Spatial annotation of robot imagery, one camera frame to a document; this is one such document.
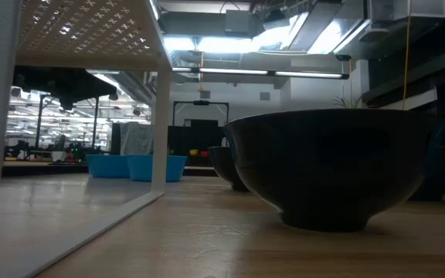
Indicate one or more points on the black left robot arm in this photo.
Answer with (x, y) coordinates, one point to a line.
(64, 83)

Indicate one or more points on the small red object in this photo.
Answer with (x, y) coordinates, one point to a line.
(205, 154)

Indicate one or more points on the black partition panel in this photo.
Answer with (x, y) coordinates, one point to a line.
(199, 135)

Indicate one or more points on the small yellow object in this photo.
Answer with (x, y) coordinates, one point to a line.
(194, 152)

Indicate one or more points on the long tube light fixture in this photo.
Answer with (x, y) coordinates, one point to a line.
(230, 71)

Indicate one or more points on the grey cloth cover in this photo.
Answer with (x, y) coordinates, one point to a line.
(137, 139)

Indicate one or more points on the green plant in white pot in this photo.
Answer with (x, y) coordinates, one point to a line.
(352, 104)

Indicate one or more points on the white perforated metal shelf riser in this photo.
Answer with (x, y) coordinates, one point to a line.
(91, 38)

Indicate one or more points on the black background rig frame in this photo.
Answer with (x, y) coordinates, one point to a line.
(39, 123)
(201, 102)

